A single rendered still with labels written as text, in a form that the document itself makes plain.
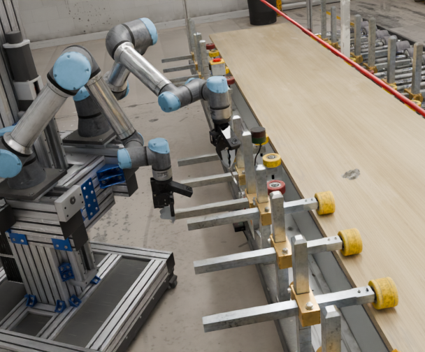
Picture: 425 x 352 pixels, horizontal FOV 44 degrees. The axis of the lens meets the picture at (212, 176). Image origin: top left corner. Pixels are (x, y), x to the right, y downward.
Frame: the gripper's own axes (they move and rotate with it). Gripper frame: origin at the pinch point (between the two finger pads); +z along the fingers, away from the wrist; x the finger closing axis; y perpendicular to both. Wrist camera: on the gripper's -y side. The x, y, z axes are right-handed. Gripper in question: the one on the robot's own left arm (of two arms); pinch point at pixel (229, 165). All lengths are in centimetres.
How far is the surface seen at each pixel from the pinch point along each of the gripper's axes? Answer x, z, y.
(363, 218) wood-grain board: -26, 11, -47
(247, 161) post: -6.7, -0.6, -2.4
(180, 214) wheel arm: 22.0, 16.0, 4.1
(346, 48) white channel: -152, 6, 112
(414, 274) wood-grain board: -18, 11, -78
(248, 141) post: -8.0, -9.1, -2.8
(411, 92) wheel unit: -137, 15, 39
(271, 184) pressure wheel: -14.5, 10.8, -6.6
